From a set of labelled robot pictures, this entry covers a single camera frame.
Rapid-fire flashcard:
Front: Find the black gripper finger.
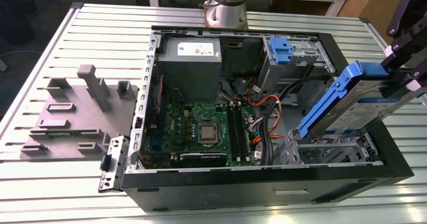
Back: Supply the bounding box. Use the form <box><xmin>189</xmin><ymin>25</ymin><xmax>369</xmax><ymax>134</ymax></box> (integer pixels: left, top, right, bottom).
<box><xmin>379</xmin><ymin>0</ymin><xmax>427</xmax><ymax>70</ymax></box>
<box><xmin>376</xmin><ymin>66</ymin><xmax>427</xmax><ymax>99</ymax></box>

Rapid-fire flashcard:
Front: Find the hard disk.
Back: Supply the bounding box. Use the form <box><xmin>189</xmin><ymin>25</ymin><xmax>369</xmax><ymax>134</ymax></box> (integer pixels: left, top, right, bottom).
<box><xmin>296</xmin><ymin>60</ymin><xmax>417</xmax><ymax>139</ymax></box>

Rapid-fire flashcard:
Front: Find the metal disk bay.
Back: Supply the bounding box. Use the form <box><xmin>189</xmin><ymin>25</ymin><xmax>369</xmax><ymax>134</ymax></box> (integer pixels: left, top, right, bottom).
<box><xmin>281</xmin><ymin>127</ymin><xmax>377</xmax><ymax>165</ymax></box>

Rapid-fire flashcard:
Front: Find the wooden cabinet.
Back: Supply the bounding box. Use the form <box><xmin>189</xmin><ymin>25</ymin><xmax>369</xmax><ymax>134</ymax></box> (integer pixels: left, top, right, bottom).
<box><xmin>336</xmin><ymin>0</ymin><xmax>411</xmax><ymax>49</ymax></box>

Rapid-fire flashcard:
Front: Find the silver optical drive cage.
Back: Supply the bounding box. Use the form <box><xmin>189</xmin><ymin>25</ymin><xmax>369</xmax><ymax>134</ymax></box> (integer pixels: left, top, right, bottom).
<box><xmin>257</xmin><ymin>35</ymin><xmax>337</xmax><ymax>94</ymax></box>

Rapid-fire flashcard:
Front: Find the blue plastic drive latch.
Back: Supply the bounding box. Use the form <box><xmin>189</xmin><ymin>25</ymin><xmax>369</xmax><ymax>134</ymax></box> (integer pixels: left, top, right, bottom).
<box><xmin>268</xmin><ymin>37</ymin><xmax>295</xmax><ymax>65</ymax></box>

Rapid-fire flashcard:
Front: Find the black RAM slot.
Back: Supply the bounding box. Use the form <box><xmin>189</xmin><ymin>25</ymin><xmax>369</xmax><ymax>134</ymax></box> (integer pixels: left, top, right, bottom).
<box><xmin>235</xmin><ymin>101</ymin><xmax>253</xmax><ymax>163</ymax></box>
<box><xmin>227</xmin><ymin>101</ymin><xmax>244</xmax><ymax>163</ymax></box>

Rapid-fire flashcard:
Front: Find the green motherboard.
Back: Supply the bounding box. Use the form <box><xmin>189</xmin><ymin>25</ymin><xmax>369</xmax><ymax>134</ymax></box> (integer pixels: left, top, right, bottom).
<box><xmin>144</xmin><ymin>101</ymin><xmax>263</xmax><ymax>169</ymax></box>

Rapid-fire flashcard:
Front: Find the silver CPU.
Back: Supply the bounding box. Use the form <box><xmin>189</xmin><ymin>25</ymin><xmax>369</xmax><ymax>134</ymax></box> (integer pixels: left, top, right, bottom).
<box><xmin>199</xmin><ymin>125</ymin><xmax>219</xmax><ymax>141</ymax></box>

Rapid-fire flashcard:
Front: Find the CPU socket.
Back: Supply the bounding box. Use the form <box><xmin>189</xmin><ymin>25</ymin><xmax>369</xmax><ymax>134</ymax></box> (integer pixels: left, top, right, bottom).
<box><xmin>196</xmin><ymin>118</ymin><xmax>221</xmax><ymax>149</ymax></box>

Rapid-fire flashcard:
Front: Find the grey power supply unit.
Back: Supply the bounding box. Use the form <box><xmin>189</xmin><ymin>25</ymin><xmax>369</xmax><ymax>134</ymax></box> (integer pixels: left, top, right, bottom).
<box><xmin>155</xmin><ymin>37</ymin><xmax>224</xmax><ymax>103</ymax></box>

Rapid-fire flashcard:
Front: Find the black PC case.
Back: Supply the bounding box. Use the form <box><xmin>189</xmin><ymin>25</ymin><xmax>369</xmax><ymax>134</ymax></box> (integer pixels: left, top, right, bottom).
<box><xmin>119</xmin><ymin>25</ymin><xmax>416</xmax><ymax>212</ymax></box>

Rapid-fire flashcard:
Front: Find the black graphics card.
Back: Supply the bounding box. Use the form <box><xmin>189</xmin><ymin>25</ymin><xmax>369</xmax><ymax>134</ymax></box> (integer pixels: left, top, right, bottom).
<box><xmin>141</xmin><ymin>150</ymin><xmax>229</xmax><ymax>170</ymax></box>

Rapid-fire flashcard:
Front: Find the grey parts rack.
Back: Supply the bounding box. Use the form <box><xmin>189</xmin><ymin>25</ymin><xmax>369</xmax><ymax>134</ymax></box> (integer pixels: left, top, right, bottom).
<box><xmin>18</xmin><ymin>64</ymin><xmax>140</xmax><ymax>163</ymax></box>

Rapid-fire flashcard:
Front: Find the orange red wire bundle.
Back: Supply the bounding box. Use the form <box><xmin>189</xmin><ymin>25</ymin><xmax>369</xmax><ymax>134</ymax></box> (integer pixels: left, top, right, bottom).
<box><xmin>244</xmin><ymin>76</ymin><xmax>288</xmax><ymax>150</ymax></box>

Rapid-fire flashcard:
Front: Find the metal hinged card bracket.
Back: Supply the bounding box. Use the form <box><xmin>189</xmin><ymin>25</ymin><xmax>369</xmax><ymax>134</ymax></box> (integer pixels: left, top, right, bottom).
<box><xmin>97</xmin><ymin>134</ymin><xmax>132</xmax><ymax>193</ymax></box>

